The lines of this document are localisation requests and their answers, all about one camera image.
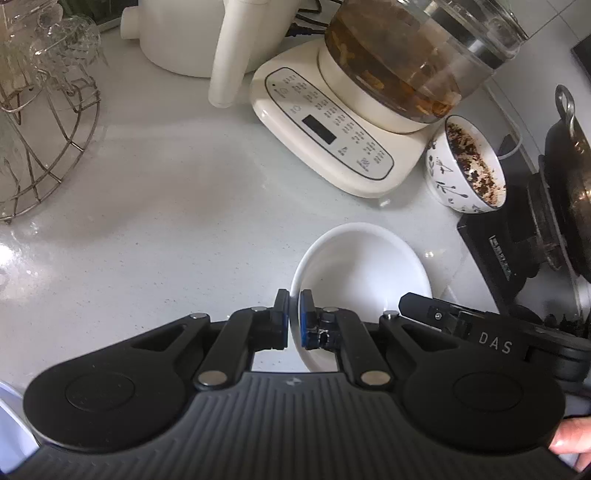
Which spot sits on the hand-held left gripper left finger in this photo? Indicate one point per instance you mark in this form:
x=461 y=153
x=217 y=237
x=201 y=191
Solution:
x=281 y=318

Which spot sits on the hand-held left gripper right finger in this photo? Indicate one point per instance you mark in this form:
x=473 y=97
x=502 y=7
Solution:
x=306 y=318

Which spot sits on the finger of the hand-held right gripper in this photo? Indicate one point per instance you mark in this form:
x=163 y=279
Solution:
x=461 y=325

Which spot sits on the small white dish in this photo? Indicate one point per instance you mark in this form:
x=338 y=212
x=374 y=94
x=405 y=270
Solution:
x=364 y=267

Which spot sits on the person's right hand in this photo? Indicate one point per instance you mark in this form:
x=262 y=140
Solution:
x=575 y=438

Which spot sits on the black gas stove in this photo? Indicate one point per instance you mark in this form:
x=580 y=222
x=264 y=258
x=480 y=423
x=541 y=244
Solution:
x=508 y=244

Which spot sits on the white bowl black floral print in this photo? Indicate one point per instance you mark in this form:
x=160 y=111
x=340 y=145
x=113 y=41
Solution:
x=450 y=180

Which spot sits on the cream kettle base with buttons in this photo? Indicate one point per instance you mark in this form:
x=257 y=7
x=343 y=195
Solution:
x=314 y=120

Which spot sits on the pale blue plastic bowl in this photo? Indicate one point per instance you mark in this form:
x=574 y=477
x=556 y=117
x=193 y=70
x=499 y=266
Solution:
x=14 y=424

